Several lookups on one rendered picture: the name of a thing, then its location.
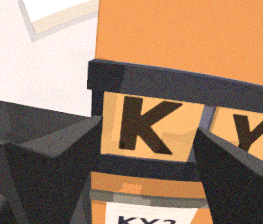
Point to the white rectangular box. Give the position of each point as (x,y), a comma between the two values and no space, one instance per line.
(45,14)

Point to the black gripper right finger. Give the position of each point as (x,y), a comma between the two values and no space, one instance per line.
(232,179)

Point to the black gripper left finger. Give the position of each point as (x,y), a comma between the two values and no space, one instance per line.
(43,178)

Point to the white paper ticket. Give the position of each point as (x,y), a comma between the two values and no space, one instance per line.
(135,214)

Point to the orange tile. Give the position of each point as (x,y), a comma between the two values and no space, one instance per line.
(149,127)
(241,128)

